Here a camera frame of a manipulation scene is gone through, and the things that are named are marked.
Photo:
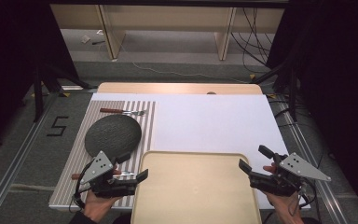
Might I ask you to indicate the small white floor scrap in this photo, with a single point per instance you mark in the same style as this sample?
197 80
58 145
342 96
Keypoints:
85 39

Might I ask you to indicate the beige plastic tray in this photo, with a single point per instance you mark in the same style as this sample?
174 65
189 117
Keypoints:
192 189

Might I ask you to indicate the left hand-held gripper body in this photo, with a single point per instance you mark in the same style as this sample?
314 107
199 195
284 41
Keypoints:
100 167

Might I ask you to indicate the white table board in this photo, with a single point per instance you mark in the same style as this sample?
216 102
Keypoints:
214 124

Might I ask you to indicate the black metal stand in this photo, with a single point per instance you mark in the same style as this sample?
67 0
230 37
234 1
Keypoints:
38 93
292 90

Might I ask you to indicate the aluminium floor rail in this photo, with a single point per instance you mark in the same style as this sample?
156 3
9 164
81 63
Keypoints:
324 189
18 158

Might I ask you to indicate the black curtain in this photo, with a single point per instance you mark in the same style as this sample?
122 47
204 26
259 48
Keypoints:
9 62
338 77

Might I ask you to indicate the yellow tape piece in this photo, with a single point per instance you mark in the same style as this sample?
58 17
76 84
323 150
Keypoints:
272 95
65 94
252 76

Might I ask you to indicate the wooden table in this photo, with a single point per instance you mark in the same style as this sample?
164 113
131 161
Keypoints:
167 88

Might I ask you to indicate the striped placemat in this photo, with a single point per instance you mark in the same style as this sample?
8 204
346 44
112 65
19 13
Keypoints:
66 189

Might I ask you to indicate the light wooden desk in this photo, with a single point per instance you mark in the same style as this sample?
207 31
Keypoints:
167 18

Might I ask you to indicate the person's left hand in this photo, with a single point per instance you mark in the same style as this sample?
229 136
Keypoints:
97 205

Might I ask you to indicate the black pen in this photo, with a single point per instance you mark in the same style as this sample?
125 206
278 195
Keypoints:
98 42

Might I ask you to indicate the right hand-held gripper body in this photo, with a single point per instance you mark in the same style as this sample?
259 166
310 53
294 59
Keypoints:
301 169

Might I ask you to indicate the person's right hand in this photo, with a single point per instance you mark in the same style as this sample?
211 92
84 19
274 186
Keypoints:
284 203

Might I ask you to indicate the black round plate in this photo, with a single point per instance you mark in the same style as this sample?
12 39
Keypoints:
112 133

